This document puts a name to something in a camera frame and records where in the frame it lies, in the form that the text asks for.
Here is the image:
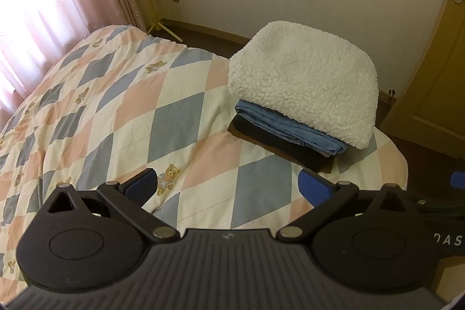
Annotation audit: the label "cream fleece vest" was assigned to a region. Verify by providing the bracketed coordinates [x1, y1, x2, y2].
[228, 20, 378, 149]

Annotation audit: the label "wooden door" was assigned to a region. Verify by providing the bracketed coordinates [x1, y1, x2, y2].
[380, 0, 464, 158]

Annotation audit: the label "folded blue jeans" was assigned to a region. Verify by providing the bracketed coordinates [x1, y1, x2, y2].
[235, 100, 348, 156]

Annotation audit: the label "checkered pastel quilt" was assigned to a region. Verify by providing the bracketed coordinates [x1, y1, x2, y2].
[0, 24, 408, 300]

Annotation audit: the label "folded brown garment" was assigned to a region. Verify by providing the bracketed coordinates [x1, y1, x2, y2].
[228, 124, 334, 174]

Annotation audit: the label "folded black garment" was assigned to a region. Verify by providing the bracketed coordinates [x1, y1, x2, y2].
[230, 116, 335, 160]

